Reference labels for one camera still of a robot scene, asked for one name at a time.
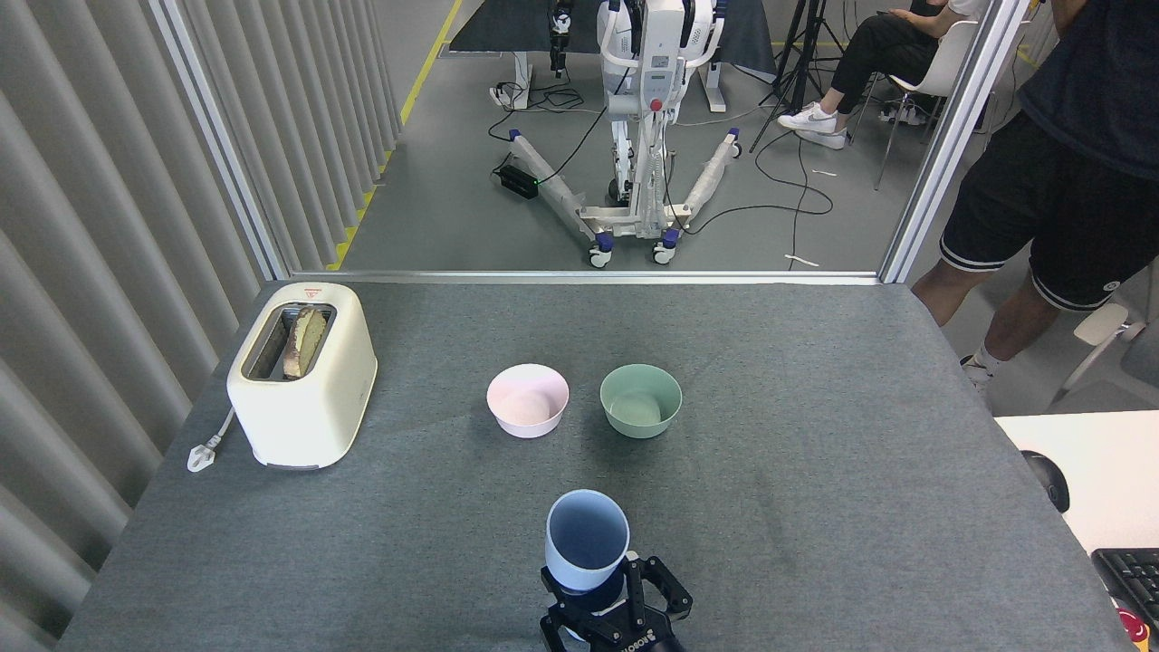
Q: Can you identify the grey office chair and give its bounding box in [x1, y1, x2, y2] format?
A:
[1041, 263, 1159, 414]

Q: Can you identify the black computer mouse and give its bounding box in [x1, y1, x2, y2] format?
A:
[1021, 450, 1071, 514]

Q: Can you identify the green bowl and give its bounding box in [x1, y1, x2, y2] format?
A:
[599, 364, 683, 440]

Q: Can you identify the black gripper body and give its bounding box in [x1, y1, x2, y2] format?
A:
[579, 623, 687, 652]

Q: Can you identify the white desk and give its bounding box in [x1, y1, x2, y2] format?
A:
[994, 410, 1159, 555]

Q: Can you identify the silver frame rail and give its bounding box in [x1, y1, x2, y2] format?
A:
[288, 270, 884, 287]

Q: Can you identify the white plastic chair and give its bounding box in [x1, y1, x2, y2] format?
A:
[873, 20, 983, 192]

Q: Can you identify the dark covered table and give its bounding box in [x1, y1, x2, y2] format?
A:
[448, 0, 780, 114]

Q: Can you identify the white toaster plug cord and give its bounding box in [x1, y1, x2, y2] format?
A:
[187, 407, 238, 475]

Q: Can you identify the black tripod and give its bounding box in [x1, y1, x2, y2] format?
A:
[750, 0, 848, 153]

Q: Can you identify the seated person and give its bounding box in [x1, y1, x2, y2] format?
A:
[777, 0, 990, 151]

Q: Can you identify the silver frame post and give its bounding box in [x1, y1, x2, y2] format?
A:
[878, 0, 1033, 284]
[149, 0, 292, 282]

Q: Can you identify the black keyboard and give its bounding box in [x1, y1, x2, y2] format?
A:
[1090, 548, 1159, 631]

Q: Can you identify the standing person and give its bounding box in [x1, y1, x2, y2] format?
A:
[911, 0, 1159, 401]

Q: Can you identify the white stand on wheels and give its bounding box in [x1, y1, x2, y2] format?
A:
[507, 0, 743, 269]

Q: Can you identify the cream white toaster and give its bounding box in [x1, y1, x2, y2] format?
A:
[226, 282, 378, 471]

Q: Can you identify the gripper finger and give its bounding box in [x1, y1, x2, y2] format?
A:
[623, 552, 694, 637]
[539, 566, 597, 652]

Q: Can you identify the pink bowl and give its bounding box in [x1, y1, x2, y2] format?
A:
[486, 364, 570, 440]

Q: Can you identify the toasted bread slice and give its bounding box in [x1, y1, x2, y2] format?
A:
[282, 307, 329, 380]

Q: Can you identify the black floor cable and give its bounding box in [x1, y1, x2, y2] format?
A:
[675, 131, 835, 271]
[487, 77, 626, 187]

